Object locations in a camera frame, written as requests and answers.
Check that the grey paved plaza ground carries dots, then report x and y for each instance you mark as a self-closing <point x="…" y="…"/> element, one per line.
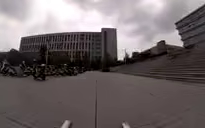
<point x="116" y="96"/>

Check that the long curved grey building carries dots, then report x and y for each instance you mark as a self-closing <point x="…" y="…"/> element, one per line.
<point x="73" y="41"/>

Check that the low building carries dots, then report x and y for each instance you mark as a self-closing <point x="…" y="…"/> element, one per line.
<point x="156" y="50"/>

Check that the robot's own part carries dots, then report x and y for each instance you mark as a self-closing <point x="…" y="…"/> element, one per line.
<point x="125" y="125"/>
<point x="65" y="124"/>

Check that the wide grey stone steps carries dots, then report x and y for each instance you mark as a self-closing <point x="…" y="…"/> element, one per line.
<point x="176" y="66"/>

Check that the row of trees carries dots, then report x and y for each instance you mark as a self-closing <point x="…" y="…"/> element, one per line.
<point x="26" y="57"/>

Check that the tall slab-fronted grey building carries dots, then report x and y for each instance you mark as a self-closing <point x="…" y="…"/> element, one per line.
<point x="198" y="26"/>

